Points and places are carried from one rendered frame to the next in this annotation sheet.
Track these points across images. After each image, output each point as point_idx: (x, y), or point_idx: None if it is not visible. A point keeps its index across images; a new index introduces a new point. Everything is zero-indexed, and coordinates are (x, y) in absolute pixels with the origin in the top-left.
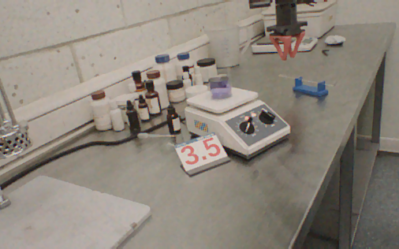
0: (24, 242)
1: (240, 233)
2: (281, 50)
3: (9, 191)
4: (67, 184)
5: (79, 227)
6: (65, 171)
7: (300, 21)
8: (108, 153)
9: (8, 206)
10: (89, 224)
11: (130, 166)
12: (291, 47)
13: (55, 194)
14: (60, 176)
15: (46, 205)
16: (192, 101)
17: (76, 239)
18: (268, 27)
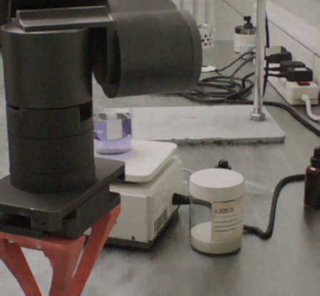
0: (177, 114)
1: (5, 150)
2: (80, 261)
3: (294, 130)
4: (228, 135)
5: (147, 124)
6: (276, 149)
7: (0, 193)
8: (266, 170)
9: (249, 119)
10: (141, 126)
11: (197, 165)
12: (50, 289)
13: (222, 130)
14: (270, 145)
15: (211, 125)
16: (158, 142)
17: (136, 121)
18: (111, 160)
